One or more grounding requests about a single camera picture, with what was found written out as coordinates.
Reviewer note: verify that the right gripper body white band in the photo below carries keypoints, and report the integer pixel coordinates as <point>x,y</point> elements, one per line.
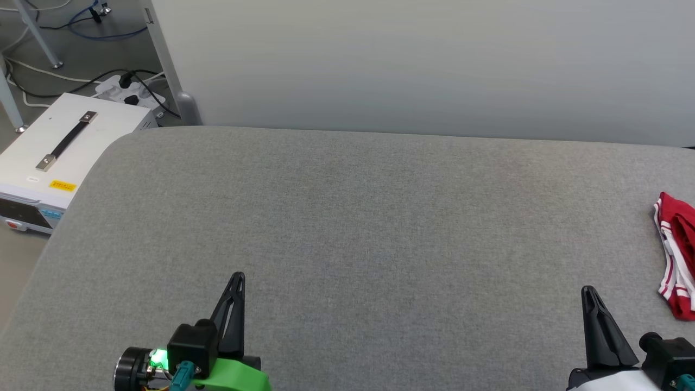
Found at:
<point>608,383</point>

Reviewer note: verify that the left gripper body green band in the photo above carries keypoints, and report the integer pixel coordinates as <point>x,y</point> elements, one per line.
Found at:
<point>233,377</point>

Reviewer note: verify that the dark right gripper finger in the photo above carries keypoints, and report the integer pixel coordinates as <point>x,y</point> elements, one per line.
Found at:
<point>594,336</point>
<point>616,347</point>

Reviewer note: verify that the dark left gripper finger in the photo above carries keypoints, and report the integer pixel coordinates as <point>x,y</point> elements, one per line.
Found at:
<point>222,320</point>
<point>238,331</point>

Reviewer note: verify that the red and white shirt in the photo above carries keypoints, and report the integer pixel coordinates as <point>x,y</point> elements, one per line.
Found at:
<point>681,255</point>

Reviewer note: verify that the yellow warning sticker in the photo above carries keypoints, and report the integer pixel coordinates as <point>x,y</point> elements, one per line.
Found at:
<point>63,185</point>

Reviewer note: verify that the white equipment box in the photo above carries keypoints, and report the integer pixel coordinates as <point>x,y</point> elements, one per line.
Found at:
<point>92,136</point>

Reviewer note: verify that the black power plug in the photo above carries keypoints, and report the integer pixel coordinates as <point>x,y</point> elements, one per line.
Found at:
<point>131,100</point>
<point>126,81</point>

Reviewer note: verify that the white power strip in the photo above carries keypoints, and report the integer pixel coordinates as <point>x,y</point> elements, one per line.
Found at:
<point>111,93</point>

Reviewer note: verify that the thin grey metal leg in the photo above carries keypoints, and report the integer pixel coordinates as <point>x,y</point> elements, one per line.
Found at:
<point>11,100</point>
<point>40,32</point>

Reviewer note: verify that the teal left camera connector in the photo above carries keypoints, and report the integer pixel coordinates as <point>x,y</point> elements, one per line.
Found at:
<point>183,376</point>

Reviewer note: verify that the teal camera connector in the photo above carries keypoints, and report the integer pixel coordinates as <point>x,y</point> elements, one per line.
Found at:
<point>686,383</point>
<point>183,376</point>

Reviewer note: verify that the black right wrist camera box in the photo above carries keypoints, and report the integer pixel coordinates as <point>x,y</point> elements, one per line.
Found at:
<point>670,355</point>

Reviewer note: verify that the teal right camera connector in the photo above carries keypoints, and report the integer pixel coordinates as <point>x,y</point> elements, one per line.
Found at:
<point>686,383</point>

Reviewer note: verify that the grey metal post with foot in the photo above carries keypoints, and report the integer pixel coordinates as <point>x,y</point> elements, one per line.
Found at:
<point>172,70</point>

